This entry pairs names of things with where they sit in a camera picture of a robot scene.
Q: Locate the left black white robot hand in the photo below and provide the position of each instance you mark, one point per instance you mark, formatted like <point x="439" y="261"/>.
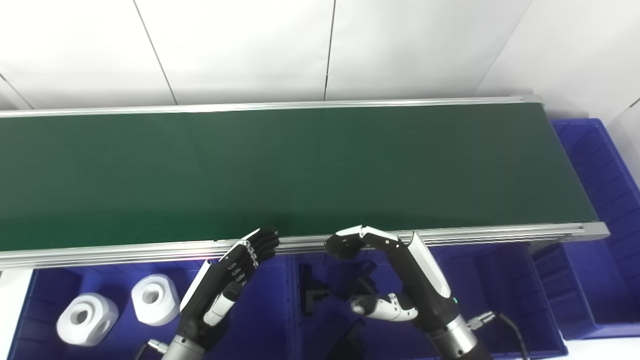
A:
<point x="210" y="295"/>

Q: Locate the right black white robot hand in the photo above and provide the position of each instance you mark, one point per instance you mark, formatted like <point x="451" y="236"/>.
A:
<point x="425" y="290"/>

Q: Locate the black flanged part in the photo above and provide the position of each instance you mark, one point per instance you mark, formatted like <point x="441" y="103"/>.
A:
<point x="352" y="345"/>
<point x="310" y="290"/>
<point x="362" y="282"/>

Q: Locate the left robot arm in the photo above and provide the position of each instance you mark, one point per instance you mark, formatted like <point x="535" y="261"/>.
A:
<point x="182" y="350"/>

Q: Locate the white block part with holes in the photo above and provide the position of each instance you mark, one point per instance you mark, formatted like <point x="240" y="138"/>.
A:
<point x="167" y="307"/>
<point x="100" y="327"/>

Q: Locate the blue bin with black parts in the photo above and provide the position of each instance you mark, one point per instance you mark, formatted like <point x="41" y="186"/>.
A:
<point x="505" y="305"/>

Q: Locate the blue bin with white parts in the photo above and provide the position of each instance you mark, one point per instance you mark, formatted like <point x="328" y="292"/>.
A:
<point x="135" y="345"/>

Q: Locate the green conveyor belt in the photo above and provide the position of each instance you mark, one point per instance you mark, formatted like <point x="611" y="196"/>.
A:
<point x="300" y="170"/>
<point x="100" y="252"/>

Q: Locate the empty blue bin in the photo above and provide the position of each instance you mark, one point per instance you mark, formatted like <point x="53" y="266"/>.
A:
<point x="600" y="165"/>

